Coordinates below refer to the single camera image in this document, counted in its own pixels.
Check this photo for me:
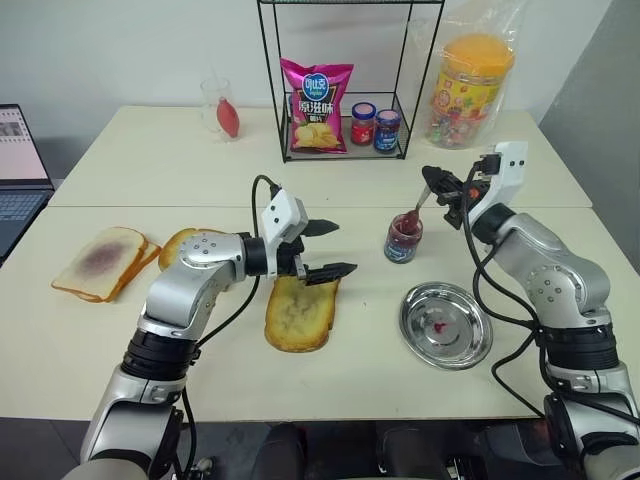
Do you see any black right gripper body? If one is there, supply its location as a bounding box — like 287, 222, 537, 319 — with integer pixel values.
439, 175, 490, 231

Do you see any dark rounded shape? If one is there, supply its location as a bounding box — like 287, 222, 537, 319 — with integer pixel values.
258, 421, 314, 480
373, 424, 454, 480

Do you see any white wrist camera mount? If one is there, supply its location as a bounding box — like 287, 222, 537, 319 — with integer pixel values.
478, 140, 529, 214
257, 188, 308, 279

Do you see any metal spoon with jam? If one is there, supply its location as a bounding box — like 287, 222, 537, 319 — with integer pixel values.
403, 183, 434, 225

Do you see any pink potato chips bag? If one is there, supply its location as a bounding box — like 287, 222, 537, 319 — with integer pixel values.
279, 56, 356, 155

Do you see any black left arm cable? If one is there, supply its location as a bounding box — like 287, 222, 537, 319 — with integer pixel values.
177, 174, 282, 480

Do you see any small toasted bread slice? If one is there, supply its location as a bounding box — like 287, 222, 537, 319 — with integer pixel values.
157, 227, 227, 272

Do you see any white bread slice with jam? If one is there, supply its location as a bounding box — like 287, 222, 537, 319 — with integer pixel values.
50, 226, 149, 302

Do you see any clear glass cup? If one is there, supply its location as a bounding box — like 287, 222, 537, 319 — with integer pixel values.
200, 76, 237, 144

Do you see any long toasted bread slice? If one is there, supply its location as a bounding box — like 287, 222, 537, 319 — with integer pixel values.
263, 274, 343, 354

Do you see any round stainless steel plate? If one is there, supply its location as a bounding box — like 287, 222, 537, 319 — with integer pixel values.
399, 280, 494, 371

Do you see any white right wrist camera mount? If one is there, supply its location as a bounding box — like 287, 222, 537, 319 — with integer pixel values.
478, 140, 529, 214

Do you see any open jam jar blue label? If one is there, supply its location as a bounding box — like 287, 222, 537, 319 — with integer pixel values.
383, 211, 424, 264

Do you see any open laptop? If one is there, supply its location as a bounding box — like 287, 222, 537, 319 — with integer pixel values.
0, 103, 56, 269

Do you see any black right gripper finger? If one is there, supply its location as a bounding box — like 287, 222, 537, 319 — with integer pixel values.
430, 182, 464, 204
421, 165, 457, 190

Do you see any clear plastic bag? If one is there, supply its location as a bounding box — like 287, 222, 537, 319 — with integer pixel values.
403, 0, 532, 152

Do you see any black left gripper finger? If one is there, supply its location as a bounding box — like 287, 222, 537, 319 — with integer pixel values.
302, 217, 342, 239
301, 261, 359, 287

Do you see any black wire rack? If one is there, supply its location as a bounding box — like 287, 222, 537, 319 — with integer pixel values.
256, 0, 447, 164

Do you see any closed jam jar blue label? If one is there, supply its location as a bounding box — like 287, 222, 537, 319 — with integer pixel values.
372, 108, 402, 154

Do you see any candy jar with orange lid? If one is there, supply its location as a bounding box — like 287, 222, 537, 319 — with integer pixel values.
424, 33, 517, 150

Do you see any red object in cup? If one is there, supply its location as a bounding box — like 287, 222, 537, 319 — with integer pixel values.
215, 96, 242, 139

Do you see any closed jam jar red label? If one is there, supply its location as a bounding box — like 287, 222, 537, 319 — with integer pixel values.
349, 101, 378, 147

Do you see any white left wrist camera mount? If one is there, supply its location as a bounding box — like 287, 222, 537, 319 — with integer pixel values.
257, 188, 308, 279

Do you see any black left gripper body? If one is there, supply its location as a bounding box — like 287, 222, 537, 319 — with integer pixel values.
276, 233, 308, 281

